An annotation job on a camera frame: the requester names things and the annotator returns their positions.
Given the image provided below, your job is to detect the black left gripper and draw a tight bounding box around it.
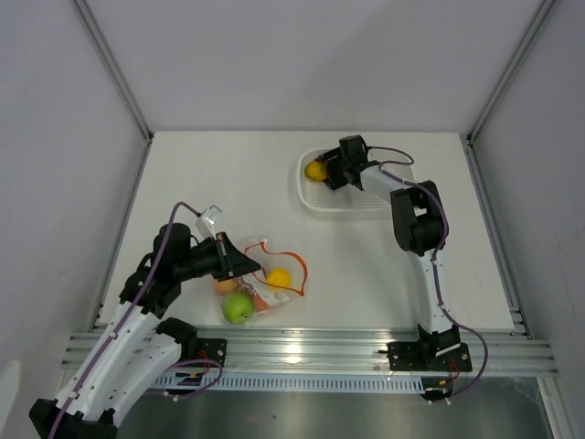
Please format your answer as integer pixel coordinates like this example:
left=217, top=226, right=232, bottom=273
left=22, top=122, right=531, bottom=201
left=175, top=231, right=261, bottom=282

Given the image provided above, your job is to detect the green yellow mango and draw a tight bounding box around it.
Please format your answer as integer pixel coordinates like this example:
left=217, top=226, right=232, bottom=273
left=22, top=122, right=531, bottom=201
left=303, top=160, right=328, bottom=182

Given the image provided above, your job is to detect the orange with green leaf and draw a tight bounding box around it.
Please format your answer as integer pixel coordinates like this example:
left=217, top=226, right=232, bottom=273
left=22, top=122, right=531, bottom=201
left=213, top=279, right=239, bottom=296

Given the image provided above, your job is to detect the red grape bunch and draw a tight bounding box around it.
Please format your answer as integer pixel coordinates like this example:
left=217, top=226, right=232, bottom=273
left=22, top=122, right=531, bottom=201
left=239, top=280, right=258, bottom=294

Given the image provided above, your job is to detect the green apple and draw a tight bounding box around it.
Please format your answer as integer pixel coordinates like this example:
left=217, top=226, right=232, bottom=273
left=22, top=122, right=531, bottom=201
left=222, top=291, right=255, bottom=324

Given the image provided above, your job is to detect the red orange peach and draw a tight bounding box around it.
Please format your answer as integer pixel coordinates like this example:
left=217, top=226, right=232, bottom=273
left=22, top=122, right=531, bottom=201
left=252, top=294, right=279, bottom=313

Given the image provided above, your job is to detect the clear zip bag orange zipper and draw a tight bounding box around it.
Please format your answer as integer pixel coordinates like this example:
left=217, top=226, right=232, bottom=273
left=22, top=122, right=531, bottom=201
left=212, top=237, right=309, bottom=325

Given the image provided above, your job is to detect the yellow lemon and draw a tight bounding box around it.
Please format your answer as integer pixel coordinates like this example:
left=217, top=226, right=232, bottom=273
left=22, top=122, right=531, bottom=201
left=266, top=267, right=292, bottom=289

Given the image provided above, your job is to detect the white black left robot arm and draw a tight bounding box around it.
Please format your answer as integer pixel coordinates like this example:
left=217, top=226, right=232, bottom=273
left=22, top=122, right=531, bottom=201
left=29, top=223, right=260, bottom=438

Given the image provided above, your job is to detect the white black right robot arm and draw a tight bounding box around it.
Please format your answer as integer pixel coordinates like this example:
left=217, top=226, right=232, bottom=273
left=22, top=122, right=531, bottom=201
left=316, top=135, right=461, bottom=369

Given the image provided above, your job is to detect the white perforated plastic basket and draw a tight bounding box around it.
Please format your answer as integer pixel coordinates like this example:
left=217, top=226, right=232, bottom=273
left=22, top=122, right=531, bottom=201
left=296, top=146, right=414, bottom=220

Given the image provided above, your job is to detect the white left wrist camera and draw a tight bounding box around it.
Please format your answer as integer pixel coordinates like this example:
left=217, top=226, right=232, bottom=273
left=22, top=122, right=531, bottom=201
left=196, top=205, right=222, bottom=240

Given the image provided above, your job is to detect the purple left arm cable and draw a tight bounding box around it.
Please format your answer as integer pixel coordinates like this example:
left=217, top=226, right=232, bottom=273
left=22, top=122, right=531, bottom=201
left=45, top=201, right=223, bottom=438

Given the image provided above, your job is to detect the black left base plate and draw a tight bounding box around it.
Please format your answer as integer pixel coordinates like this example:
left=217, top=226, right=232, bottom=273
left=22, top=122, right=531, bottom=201
left=179, top=338, right=228, bottom=366

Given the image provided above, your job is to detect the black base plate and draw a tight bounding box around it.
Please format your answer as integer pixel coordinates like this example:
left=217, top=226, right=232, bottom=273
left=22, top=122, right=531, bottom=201
left=179, top=338, right=228, bottom=366
left=378, top=341, right=473, bottom=372

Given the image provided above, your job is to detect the white slotted cable duct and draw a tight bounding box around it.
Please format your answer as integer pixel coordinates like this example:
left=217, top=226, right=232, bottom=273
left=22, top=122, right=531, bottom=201
left=151, top=372, right=425, bottom=394

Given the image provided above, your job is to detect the aluminium mounting rail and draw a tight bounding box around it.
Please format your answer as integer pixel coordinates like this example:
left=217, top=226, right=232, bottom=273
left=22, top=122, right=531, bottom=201
left=63, top=324, right=559, bottom=377

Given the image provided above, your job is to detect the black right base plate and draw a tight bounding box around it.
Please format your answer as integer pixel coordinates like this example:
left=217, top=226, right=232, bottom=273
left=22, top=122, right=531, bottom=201
left=378, top=341, right=473, bottom=372

